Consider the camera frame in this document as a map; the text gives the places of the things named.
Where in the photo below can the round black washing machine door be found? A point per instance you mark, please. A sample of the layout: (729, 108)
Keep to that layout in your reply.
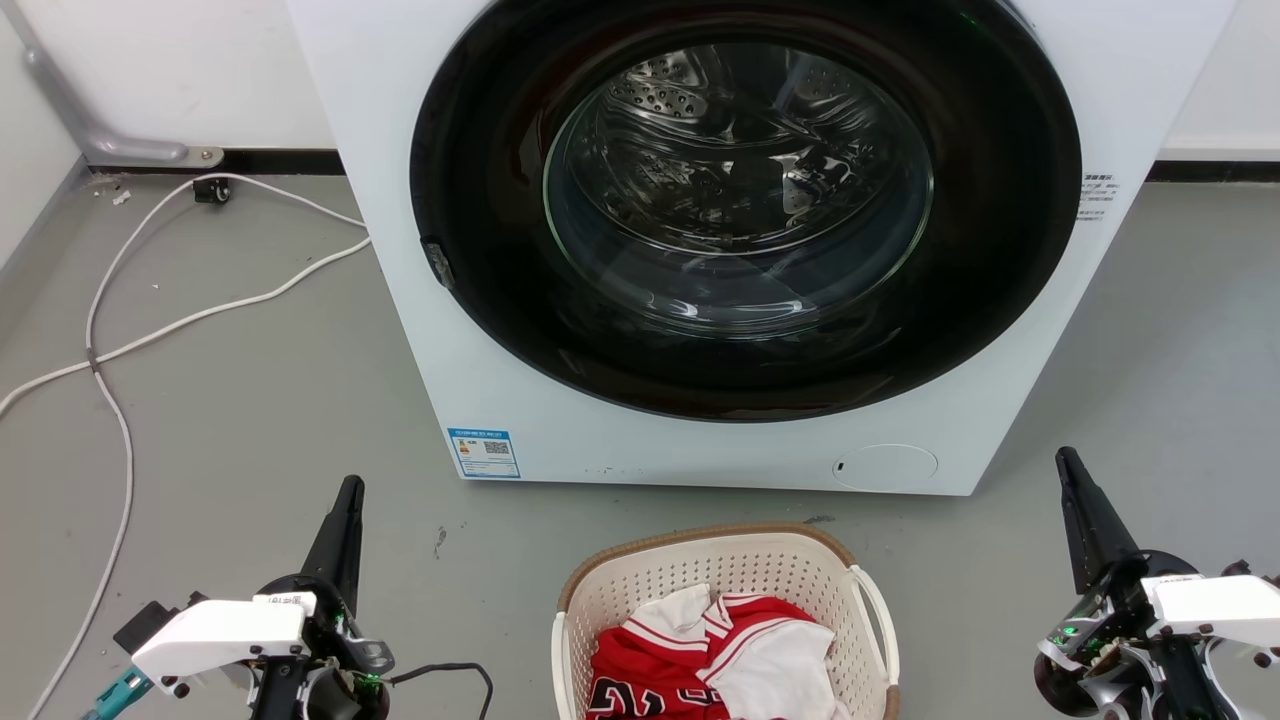
(480, 200)

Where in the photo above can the round white filter cover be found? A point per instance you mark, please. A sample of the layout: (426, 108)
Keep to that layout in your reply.
(885, 467)

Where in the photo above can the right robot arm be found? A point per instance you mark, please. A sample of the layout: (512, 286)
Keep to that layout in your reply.
(1190, 690)

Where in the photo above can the left white wrist camera housing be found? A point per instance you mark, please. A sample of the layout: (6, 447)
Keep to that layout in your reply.
(220, 635)

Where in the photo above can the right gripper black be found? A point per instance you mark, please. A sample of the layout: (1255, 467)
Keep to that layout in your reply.
(1110, 620)

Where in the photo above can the right white wrist camera housing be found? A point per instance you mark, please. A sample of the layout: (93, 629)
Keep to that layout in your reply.
(1220, 605)

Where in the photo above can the white front-load washing machine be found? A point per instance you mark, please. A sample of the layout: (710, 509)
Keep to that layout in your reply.
(500, 395)

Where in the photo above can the grey wall pipe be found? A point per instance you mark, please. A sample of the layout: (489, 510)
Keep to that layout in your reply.
(105, 148)

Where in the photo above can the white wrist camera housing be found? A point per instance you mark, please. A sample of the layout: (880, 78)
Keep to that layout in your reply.
(220, 635)
(1220, 605)

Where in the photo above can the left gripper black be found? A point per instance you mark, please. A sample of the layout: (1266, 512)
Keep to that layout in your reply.
(335, 640)

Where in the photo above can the small text warning sticker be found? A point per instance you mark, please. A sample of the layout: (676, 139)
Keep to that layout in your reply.
(1096, 197)

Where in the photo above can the red and white jersey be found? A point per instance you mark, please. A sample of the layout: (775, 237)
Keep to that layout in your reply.
(645, 670)

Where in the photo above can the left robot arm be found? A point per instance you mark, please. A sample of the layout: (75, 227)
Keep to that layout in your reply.
(275, 695)

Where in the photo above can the cream plastic laundry basket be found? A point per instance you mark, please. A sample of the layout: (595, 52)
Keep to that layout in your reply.
(740, 565)

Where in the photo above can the white garment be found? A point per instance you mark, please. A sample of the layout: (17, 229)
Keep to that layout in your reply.
(780, 675)

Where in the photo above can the blue energy label sticker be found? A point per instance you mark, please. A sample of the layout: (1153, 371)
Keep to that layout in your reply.
(484, 453)

